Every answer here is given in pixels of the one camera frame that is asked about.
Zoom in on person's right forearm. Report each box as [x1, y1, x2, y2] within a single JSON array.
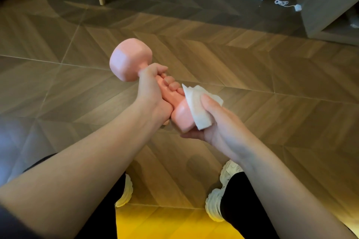
[[231, 146, 357, 239]]

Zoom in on black sleeve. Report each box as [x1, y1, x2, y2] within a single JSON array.
[[0, 205, 38, 239]]

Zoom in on pink dumbbell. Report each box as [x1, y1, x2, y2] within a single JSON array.
[[109, 38, 197, 134]]

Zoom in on yellow mat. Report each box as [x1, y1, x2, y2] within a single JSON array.
[[116, 205, 245, 239]]

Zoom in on white paper tissue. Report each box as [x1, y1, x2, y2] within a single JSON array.
[[182, 84, 224, 131]]

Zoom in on black trousers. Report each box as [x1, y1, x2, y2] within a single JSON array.
[[22, 153, 281, 239]]

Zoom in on person's left forearm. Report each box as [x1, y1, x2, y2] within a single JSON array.
[[0, 99, 174, 239]]

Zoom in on grey wooden cabinet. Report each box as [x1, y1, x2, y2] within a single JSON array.
[[298, 0, 359, 46]]

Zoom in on person's right hand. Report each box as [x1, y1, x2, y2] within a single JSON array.
[[179, 94, 254, 165]]

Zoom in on white chunky sneaker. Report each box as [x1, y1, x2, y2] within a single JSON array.
[[115, 174, 134, 208], [205, 160, 244, 223]]

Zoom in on person's left hand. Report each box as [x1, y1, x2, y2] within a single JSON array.
[[135, 63, 186, 125]]

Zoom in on white cable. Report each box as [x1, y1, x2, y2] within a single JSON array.
[[264, 0, 297, 8]]

